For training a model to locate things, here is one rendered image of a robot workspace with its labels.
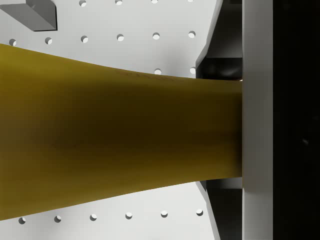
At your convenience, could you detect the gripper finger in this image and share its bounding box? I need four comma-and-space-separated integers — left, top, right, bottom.
195, 0, 244, 82
196, 177, 244, 240

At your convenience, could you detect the banana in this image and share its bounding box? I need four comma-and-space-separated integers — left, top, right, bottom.
0, 43, 244, 221

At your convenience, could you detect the grey cube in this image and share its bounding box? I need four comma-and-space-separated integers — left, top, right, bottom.
0, 0, 58, 32

